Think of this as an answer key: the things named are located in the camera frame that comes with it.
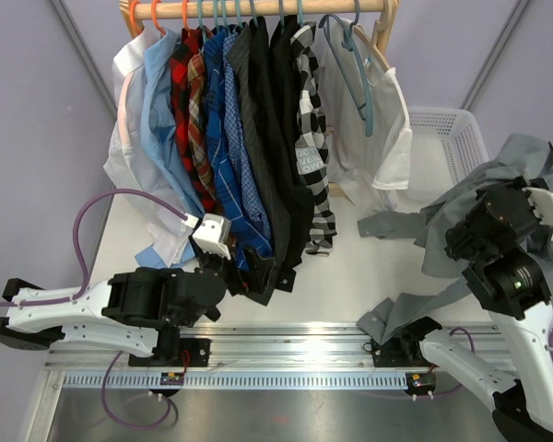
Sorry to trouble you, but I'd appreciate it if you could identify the grey-blue plastic hanger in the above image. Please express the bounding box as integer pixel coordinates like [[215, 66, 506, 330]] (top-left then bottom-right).
[[318, 1, 374, 137]]

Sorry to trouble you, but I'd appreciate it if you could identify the grey button shirt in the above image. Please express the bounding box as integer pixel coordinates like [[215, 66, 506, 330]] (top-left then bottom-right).
[[357, 134, 553, 344]]

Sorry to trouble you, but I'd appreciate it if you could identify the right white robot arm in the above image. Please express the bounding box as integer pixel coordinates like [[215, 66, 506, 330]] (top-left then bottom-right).
[[399, 177, 553, 441]]

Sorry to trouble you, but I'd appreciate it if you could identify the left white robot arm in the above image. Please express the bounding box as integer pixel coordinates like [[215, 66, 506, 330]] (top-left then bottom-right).
[[0, 247, 275, 366]]

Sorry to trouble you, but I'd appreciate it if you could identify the blue striped shirt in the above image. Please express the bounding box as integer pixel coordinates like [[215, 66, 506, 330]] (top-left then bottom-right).
[[203, 27, 273, 270]]

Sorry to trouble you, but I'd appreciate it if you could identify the blue checked shirt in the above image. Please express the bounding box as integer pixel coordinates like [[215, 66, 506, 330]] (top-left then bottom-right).
[[222, 30, 272, 249]]

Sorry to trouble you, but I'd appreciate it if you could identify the black white checked shirt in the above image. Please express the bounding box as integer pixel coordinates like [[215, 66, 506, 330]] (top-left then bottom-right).
[[290, 22, 336, 256]]

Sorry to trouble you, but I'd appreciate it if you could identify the white dress shirt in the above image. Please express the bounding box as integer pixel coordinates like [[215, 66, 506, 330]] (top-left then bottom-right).
[[103, 30, 194, 268]]

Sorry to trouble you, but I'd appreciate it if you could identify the light blue shirt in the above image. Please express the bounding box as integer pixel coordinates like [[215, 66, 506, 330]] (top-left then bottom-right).
[[140, 29, 205, 268]]

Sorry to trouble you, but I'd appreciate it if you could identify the white t-shirt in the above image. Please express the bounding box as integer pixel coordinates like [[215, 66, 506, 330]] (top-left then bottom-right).
[[318, 19, 413, 211]]

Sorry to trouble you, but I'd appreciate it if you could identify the dark grey pinstripe shirt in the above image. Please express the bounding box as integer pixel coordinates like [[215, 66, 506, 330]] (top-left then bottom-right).
[[225, 20, 296, 308]]

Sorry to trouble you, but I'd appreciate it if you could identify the red black plaid shirt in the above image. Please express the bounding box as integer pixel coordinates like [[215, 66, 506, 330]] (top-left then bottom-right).
[[170, 29, 216, 212]]

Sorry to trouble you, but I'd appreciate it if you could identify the orange hanger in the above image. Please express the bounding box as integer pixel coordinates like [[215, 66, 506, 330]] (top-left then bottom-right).
[[150, 0, 166, 37], [181, 0, 191, 32], [128, 0, 147, 34]]

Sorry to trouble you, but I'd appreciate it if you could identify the white plastic basket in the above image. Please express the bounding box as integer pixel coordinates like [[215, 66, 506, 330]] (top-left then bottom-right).
[[406, 107, 488, 205]]

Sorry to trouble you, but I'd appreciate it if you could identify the wooden rack right leg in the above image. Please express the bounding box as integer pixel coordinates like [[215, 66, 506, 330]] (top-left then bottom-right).
[[365, 0, 399, 72]]

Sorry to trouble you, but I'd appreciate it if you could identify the wooden rack leg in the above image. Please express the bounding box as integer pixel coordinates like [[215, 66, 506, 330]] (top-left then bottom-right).
[[365, 0, 399, 72], [119, 0, 144, 38]]

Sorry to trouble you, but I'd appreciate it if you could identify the wooden rack left leg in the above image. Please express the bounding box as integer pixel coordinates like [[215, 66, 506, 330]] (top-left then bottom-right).
[[119, 0, 144, 38]]

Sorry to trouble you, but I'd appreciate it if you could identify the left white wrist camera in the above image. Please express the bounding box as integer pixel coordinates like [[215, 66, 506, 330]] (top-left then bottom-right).
[[184, 213, 231, 261]]

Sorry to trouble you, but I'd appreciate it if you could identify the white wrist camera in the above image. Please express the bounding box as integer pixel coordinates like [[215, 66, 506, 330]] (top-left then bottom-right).
[[521, 174, 553, 227], [184, 213, 231, 261]]

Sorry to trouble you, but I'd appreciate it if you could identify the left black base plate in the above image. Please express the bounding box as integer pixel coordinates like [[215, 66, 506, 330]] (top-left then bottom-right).
[[128, 338, 211, 367]]

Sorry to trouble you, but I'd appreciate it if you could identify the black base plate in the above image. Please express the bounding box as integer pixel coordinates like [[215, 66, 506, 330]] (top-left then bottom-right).
[[128, 338, 211, 367], [370, 338, 430, 368]]

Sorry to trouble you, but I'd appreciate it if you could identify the aluminium mounting rail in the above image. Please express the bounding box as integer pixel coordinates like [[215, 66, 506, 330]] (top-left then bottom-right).
[[43, 321, 547, 372]]

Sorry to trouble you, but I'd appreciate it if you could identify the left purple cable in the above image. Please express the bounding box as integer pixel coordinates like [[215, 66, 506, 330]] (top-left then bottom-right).
[[0, 189, 193, 427]]

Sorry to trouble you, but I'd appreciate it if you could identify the slotted cable duct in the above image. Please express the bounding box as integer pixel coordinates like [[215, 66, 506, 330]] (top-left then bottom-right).
[[64, 371, 407, 390]]

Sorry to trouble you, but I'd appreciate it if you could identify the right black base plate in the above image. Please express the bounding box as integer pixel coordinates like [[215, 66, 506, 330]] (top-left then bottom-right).
[[370, 338, 430, 368]]

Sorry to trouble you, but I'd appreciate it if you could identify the wooden clothes rail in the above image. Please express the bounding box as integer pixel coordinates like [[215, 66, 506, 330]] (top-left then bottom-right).
[[135, 0, 382, 20]]

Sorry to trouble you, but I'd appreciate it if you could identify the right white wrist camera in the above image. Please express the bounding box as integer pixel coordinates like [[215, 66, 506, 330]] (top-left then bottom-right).
[[521, 174, 553, 227]]

